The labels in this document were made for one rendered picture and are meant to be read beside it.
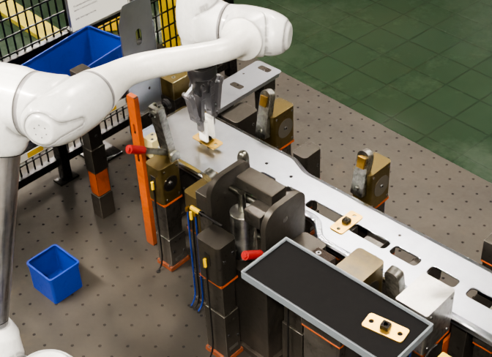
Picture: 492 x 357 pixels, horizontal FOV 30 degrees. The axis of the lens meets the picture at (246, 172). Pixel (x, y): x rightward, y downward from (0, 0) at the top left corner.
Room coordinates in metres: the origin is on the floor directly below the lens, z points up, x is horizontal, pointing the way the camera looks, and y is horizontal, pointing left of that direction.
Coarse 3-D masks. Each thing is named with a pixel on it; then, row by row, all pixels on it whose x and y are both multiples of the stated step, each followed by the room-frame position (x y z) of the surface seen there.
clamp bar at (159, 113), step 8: (152, 104) 1.87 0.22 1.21; (168, 104) 1.87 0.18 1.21; (152, 112) 1.84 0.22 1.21; (160, 112) 1.84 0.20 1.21; (152, 120) 1.86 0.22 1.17; (160, 120) 1.84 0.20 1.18; (160, 128) 1.85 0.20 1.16; (168, 128) 1.86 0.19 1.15; (160, 136) 1.86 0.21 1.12; (168, 136) 1.85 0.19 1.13; (160, 144) 1.87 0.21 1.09; (168, 144) 1.85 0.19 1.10; (168, 152) 1.85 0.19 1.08
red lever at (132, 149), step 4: (128, 148) 1.78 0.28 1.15; (132, 148) 1.78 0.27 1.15; (136, 148) 1.79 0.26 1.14; (140, 148) 1.80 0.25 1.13; (144, 148) 1.81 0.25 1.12; (148, 148) 1.83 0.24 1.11; (152, 148) 1.84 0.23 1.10; (156, 148) 1.85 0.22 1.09; (128, 152) 1.78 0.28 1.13; (132, 152) 1.78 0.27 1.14; (136, 152) 1.79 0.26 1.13; (140, 152) 1.80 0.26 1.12; (144, 152) 1.81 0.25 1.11; (148, 152) 1.82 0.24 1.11; (152, 152) 1.83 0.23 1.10; (156, 152) 1.83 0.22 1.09; (160, 152) 1.84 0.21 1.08; (164, 152) 1.85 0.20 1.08
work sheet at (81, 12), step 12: (72, 0) 2.37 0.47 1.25; (84, 0) 2.39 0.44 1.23; (96, 0) 2.42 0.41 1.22; (108, 0) 2.45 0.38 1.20; (120, 0) 2.48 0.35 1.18; (72, 12) 2.36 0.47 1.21; (84, 12) 2.39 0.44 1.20; (96, 12) 2.42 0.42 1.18; (108, 12) 2.45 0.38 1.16; (72, 24) 2.36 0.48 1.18; (84, 24) 2.38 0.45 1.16
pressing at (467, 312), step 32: (192, 128) 2.06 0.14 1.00; (224, 128) 2.05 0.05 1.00; (192, 160) 1.92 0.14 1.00; (224, 160) 1.91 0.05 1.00; (256, 160) 1.90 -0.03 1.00; (288, 160) 1.90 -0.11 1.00; (320, 192) 1.76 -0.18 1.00; (320, 224) 1.64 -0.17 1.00; (384, 224) 1.63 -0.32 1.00; (384, 256) 1.52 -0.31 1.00; (416, 256) 1.52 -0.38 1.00; (448, 256) 1.51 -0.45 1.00; (480, 288) 1.40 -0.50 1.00; (480, 320) 1.31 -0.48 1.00
